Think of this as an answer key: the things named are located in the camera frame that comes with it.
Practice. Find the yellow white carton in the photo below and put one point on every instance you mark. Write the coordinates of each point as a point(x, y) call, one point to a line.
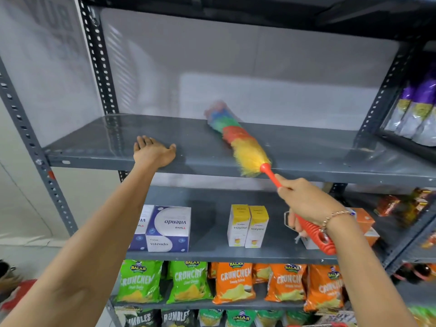
point(238, 224)
point(257, 228)

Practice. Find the grey metal shelving rack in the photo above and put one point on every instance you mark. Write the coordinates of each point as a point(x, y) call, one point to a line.
point(204, 149)

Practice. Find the person's right hand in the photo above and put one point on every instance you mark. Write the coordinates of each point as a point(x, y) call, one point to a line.
point(308, 200)

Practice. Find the person's right forearm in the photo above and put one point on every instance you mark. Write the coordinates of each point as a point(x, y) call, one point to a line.
point(364, 269)

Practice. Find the purple white bag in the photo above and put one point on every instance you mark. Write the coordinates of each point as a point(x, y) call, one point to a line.
point(402, 105)
point(430, 131)
point(419, 108)

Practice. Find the person's left thumb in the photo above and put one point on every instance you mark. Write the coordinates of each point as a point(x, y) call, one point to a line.
point(171, 149)

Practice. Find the red plastic item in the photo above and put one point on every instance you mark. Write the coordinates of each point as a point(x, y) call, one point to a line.
point(17, 294)

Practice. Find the orange white carton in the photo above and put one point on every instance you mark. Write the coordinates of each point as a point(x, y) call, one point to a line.
point(366, 223)

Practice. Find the person's left little finger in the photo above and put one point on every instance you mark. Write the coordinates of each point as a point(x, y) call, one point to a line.
point(136, 147)

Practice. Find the green chips packet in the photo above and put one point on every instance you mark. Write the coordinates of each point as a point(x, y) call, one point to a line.
point(139, 280)
point(189, 282)

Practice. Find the person's left middle finger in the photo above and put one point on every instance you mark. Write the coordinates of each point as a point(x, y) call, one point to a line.
point(146, 140)

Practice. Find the dark bottle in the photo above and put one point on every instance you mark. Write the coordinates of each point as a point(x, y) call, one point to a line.
point(412, 272)

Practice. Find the small green snack packet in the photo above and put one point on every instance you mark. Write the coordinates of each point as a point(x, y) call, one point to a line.
point(270, 319)
point(210, 318)
point(241, 319)
point(298, 318)

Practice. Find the white paper shelf label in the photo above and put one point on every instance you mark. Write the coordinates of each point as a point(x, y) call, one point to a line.
point(337, 318)

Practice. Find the large white purple box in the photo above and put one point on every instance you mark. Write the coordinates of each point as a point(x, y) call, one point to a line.
point(141, 228)
point(170, 228)

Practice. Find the dark metal side rack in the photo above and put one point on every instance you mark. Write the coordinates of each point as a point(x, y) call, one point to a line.
point(405, 143)

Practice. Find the brown red packet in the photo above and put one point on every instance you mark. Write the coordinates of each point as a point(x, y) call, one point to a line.
point(386, 204)

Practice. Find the small white box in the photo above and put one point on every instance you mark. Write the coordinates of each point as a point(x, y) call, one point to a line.
point(309, 242)

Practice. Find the dark snack packet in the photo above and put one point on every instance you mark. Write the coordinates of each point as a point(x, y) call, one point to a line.
point(139, 318)
point(177, 318)

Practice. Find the orange chips packet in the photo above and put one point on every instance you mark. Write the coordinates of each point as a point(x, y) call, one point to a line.
point(286, 282)
point(262, 271)
point(323, 289)
point(234, 282)

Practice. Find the person's left forearm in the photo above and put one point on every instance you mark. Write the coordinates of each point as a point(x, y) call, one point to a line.
point(85, 248)

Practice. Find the person's left hand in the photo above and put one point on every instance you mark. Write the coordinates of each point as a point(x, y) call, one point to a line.
point(151, 154)

